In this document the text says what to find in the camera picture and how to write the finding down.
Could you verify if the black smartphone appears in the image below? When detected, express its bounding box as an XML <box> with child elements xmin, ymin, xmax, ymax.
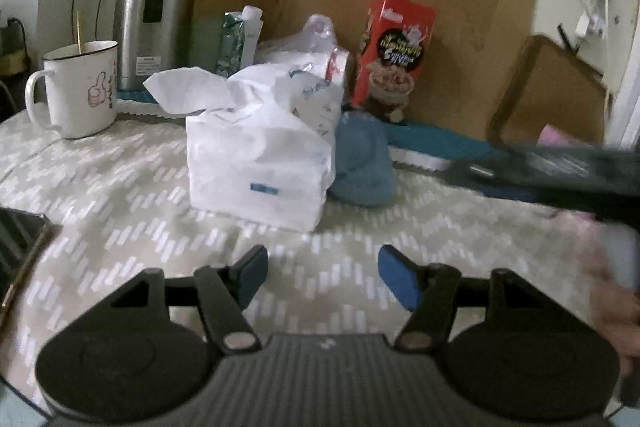
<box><xmin>0</xmin><ymin>207</ymin><xmax>64</xmax><ymax>320</ymax></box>

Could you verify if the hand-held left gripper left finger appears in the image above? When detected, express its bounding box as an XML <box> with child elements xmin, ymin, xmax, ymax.
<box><xmin>107</xmin><ymin>244</ymin><xmax>269</xmax><ymax>353</ymax></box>

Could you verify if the patterned tablecloth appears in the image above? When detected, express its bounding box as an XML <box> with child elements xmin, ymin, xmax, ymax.
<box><xmin>0</xmin><ymin>104</ymin><xmax>640</xmax><ymax>388</ymax></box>

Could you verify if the plastic bag of cups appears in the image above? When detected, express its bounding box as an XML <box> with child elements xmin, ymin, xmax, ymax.
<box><xmin>256</xmin><ymin>13</ymin><xmax>352</xmax><ymax>84</ymax></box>

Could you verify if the large white tissue pack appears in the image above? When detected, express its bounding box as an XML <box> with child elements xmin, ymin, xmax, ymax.
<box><xmin>144</xmin><ymin>63</ymin><xmax>337</xmax><ymax>232</ymax></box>

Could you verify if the pale green box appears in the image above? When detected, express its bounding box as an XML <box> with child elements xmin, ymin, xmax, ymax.
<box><xmin>191</xmin><ymin>18</ymin><xmax>223</xmax><ymax>74</ymax></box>

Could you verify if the dark container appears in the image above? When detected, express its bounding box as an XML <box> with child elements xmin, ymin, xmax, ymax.
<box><xmin>0</xmin><ymin>18</ymin><xmax>27</xmax><ymax>76</ymax></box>

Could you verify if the person's right hand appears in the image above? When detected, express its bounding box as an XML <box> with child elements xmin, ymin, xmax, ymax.
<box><xmin>585</xmin><ymin>252</ymin><xmax>640</xmax><ymax>375</ymax></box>

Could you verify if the green patterned carton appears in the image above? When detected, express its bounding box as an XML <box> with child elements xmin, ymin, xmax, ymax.
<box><xmin>216</xmin><ymin>6</ymin><xmax>264</xmax><ymax>78</ymax></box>

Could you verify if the brown tray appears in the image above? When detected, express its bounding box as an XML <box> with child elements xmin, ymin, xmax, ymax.
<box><xmin>486</xmin><ymin>34</ymin><xmax>614</xmax><ymax>158</ymax></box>

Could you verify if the steel thermos flask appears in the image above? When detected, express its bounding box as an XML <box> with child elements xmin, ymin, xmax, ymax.
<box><xmin>113</xmin><ymin>0</ymin><xmax>197</xmax><ymax>91</ymax></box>

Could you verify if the blue cloth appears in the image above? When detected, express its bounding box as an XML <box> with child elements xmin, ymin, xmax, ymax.
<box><xmin>326</xmin><ymin>109</ymin><xmax>396</xmax><ymax>208</ymax></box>

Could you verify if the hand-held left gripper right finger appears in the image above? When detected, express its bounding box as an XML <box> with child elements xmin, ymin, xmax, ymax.
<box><xmin>377</xmin><ymin>244</ymin><xmax>540</xmax><ymax>353</ymax></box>

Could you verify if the red cereal box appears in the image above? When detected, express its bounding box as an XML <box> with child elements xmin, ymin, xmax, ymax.
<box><xmin>351</xmin><ymin>0</ymin><xmax>437</xmax><ymax>124</ymax></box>

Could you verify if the white enamel mug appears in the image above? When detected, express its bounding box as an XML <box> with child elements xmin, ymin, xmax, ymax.
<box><xmin>25</xmin><ymin>39</ymin><xmax>120</xmax><ymax>140</ymax></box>

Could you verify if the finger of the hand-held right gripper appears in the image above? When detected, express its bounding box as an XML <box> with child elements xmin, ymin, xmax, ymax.
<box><xmin>449</xmin><ymin>154</ymin><xmax>546</xmax><ymax>204</ymax></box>

